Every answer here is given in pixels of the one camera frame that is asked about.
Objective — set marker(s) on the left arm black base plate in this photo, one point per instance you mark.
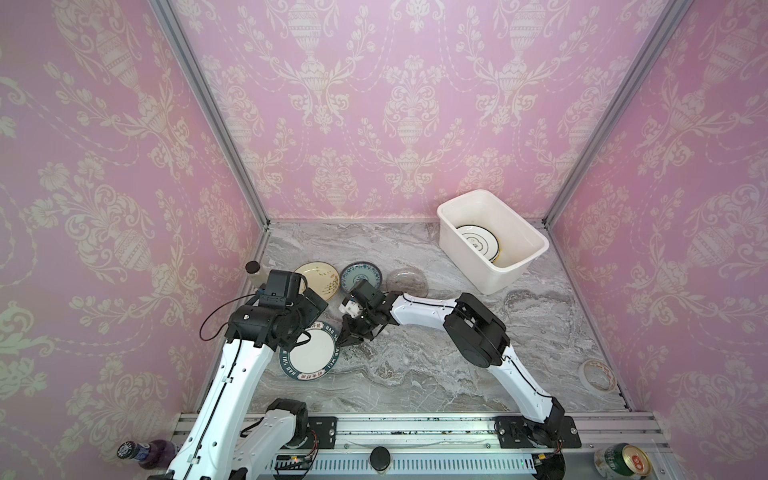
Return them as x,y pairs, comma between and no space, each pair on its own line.
321,432

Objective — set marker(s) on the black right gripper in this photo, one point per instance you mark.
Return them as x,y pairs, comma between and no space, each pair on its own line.
358,318

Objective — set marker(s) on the white plate green lettered rim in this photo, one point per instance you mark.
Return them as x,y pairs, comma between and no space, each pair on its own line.
315,354

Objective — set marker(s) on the white plastic bin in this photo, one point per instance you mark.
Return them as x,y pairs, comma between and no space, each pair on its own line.
521,243

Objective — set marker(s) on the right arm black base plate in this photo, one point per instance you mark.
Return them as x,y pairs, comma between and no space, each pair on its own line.
517,432

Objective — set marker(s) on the green beer can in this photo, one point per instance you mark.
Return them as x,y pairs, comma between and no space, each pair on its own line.
622,461

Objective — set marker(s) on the glass jar with black lid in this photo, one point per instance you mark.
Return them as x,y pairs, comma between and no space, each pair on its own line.
257,274

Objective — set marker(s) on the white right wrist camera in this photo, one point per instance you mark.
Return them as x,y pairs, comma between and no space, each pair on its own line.
350,307

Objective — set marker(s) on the purple drink bottle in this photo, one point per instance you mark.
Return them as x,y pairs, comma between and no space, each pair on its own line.
156,454

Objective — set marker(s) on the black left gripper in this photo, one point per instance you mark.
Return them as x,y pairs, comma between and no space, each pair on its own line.
314,310

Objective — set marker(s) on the aluminium rail frame front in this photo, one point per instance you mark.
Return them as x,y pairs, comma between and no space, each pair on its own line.
455,443

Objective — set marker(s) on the teal blue floral plate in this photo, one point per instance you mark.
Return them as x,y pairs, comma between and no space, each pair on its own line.
358,271

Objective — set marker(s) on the clear glass oval plate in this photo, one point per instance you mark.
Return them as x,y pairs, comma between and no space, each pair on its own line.
408,280

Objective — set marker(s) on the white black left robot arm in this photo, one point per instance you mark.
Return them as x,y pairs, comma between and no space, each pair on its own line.
218,445

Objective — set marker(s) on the white plate black quatrefoil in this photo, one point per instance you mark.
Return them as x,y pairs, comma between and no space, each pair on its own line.
482,239

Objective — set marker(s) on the cream plate with painted willow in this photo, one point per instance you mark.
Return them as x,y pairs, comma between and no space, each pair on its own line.
321,277

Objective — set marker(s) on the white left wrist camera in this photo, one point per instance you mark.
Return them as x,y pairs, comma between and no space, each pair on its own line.
302,282

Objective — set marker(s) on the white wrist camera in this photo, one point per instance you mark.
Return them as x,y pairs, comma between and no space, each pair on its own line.
302,282
350,307

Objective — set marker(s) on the black round knob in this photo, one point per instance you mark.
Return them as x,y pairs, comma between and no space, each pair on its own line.
380,459

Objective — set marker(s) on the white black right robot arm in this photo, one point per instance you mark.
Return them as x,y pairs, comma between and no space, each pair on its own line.
476,332

